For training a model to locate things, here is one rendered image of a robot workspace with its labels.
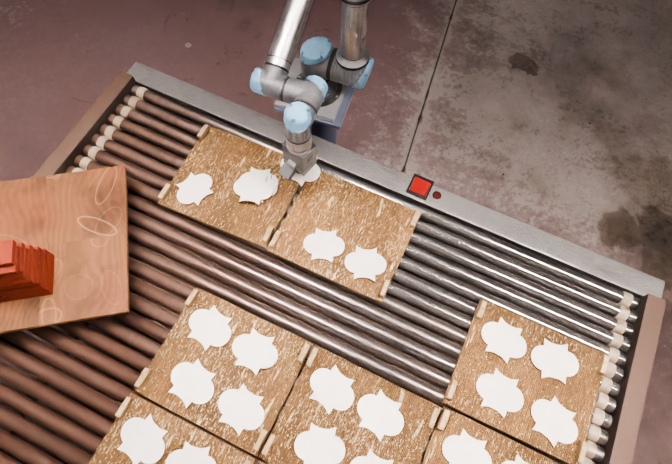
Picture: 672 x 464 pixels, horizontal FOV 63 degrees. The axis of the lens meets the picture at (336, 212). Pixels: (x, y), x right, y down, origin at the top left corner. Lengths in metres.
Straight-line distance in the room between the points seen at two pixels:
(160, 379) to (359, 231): 0.77
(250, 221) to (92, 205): 0.50
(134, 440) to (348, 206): 0.96
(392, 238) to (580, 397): 0.74
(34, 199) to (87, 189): 0.16
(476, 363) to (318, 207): 0.71
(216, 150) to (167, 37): 1.78
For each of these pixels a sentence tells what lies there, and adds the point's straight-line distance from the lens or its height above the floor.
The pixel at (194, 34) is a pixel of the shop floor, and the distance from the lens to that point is 3.70.
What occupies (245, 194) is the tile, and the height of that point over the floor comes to 0.97.
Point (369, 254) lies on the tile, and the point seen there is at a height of 0.95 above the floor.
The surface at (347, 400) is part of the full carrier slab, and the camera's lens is 1.70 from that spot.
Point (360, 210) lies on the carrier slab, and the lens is 1.89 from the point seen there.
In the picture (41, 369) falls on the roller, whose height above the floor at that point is 0.92.
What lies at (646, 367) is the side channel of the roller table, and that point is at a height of 0.95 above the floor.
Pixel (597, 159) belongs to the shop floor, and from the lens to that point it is 3.45.
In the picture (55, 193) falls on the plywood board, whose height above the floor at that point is 1.04.
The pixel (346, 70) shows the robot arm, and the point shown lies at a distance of 1.98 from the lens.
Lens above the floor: 2.63
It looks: 64 degrees down
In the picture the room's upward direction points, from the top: 4 degrees clockwise
